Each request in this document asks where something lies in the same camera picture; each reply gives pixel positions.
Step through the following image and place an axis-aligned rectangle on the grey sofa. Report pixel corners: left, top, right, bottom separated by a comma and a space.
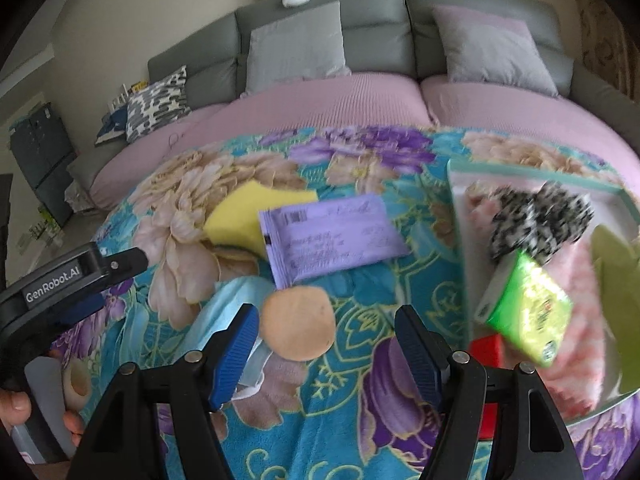
65, 0, 640, 211

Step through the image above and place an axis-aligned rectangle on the purple packet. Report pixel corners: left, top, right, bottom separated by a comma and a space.
257, 194, 412, 291

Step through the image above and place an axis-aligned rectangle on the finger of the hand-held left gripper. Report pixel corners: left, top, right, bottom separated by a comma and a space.
99, 247, 150, 287
47, 291, 107, 333

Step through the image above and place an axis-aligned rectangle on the red plastic toy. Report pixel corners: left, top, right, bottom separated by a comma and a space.
469, 334, 505, 442

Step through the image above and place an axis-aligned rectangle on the plain grey pillow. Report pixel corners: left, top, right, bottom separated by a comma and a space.
244, 0, 352, 97

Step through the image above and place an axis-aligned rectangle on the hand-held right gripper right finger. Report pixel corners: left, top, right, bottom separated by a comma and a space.
394, 305, 584, 480

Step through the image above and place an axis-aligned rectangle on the light blue face mask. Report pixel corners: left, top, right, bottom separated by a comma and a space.
192, 277, 277, 402

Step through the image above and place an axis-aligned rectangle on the yellow sponge cloth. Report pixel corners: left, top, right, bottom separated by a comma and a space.
202, 181, 319, 262

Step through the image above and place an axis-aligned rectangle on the person's left hand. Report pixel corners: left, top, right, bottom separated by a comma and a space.
0, 389, 86, 480

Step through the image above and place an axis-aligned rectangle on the white tray with teal rim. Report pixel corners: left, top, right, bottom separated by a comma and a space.
446, 157, 640, 422

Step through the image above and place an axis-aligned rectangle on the round peach powder puff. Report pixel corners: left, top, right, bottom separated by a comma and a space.
259, 286, 337, 362

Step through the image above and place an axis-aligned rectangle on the black white scrunchie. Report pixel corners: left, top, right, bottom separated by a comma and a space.
487, 182, 596, 267

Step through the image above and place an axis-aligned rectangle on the pink sofa seat cover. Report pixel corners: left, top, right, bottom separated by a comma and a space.
90, 72, 434, 211
420, 75, 640, 187

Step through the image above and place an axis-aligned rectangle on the dark blue pillow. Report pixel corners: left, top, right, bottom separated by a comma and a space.
95, 107, 129, 147

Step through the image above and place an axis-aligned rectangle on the green tissue pack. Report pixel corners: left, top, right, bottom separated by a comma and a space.
475, 250, 574, 367

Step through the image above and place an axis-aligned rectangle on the beige powder puff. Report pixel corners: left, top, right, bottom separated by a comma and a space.
62, 360, 92, 412

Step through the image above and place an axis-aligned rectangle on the floral teal blanket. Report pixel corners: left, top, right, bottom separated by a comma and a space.
47, 125, 640, 480

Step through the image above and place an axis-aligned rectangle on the black white patterned pillow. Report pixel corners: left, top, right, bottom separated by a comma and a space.
125, 65, 192, 144

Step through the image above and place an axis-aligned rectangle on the white rack with books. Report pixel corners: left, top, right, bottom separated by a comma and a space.
109, 80, 149, 112

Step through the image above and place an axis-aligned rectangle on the light green cloth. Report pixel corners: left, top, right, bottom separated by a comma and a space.
590, 225, 640, 397

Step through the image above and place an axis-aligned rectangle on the dark cabinet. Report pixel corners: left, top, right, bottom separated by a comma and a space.
10, 102, 77, 227

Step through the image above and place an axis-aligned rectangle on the pink fluffy cloth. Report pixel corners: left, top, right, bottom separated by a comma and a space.
542, 245, 622, 407

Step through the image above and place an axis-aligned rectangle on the pink pillow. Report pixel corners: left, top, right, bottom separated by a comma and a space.
432, 5, 534, 42

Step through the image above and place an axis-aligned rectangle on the patterned beige curtain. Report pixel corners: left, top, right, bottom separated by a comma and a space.
570, 0, 640, 111

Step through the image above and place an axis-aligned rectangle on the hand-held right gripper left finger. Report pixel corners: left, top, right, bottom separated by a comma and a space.
65, 303, 261, 480

